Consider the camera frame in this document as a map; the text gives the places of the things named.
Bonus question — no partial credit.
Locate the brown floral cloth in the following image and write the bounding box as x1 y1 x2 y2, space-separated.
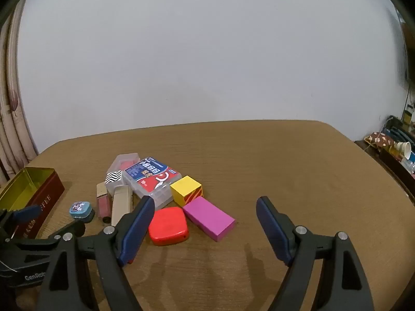
364 131 397 151

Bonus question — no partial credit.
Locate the yellow wooden cube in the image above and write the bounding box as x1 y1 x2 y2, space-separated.
170 175 204 207

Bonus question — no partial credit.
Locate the clear case with zigzag label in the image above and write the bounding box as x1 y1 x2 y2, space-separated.
105 153 141 196

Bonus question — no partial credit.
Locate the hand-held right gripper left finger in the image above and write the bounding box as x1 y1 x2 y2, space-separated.
37 196 155 311

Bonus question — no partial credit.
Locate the clear box with blue label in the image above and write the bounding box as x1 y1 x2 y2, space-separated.
124 157 182 210

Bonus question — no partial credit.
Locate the red rounded plastic box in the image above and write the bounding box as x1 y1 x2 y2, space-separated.
148 206 189 246

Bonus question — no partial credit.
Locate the pink lipstick tube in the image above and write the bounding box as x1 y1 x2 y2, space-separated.
96 182 113 226

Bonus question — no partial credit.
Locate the magenta wooden block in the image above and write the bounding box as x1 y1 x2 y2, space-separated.
182 196 236 242

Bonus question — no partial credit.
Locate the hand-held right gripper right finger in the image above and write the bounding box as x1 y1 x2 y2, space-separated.
256 196 375 311

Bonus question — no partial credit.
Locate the beige patterned curtain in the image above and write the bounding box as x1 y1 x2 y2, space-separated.
0 5 40 183

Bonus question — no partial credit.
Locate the dark red tin box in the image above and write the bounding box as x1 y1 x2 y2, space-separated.
0 167 65 245

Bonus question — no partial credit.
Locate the small blue oval tin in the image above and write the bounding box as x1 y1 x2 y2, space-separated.
69 201 96 223

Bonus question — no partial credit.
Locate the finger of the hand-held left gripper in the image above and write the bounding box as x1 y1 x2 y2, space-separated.
13 205 43 225
31 220 86 243

